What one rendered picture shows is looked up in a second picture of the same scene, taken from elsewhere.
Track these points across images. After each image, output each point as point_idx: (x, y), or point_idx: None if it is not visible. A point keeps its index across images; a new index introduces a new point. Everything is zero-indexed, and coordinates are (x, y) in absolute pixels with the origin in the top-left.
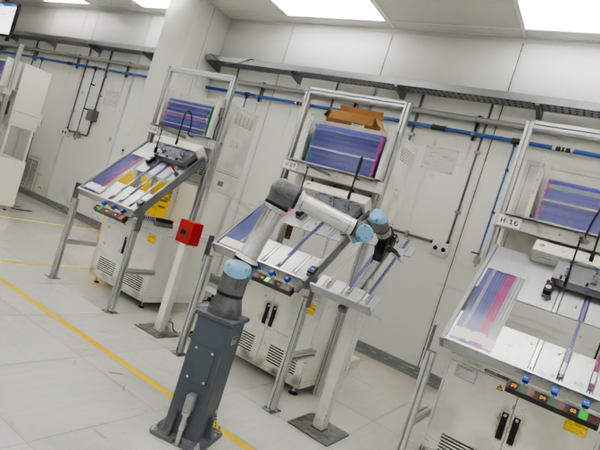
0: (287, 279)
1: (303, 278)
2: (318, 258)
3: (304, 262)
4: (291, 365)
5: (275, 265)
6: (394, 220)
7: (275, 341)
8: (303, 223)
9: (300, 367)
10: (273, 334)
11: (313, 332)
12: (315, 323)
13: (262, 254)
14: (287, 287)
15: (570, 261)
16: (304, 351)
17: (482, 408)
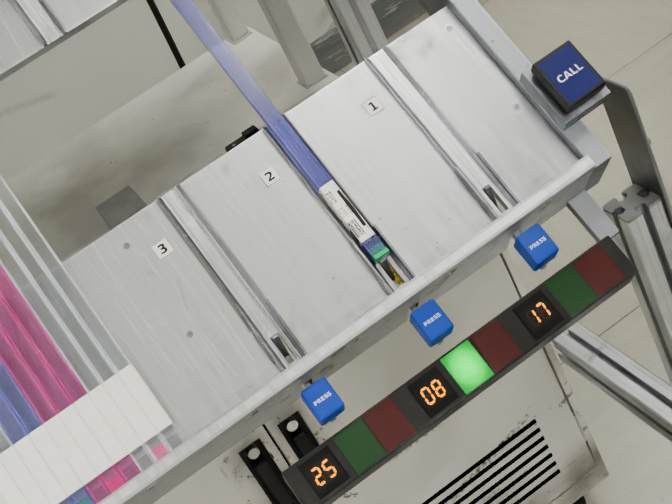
0: (555, 244)
1: (563, 158)
2: (424, 25)
3: (421, 105)
4: (531, 462)
5: (382, 281)
6: None
7: (407, 492)
8: (33, 3)
9: (564, 426)
10: (377, 487)
11: (514, 292)
12: (494, 262)
13: (209, 335)
14: (592, 265)
15: None
16: (616, 371)
17: None
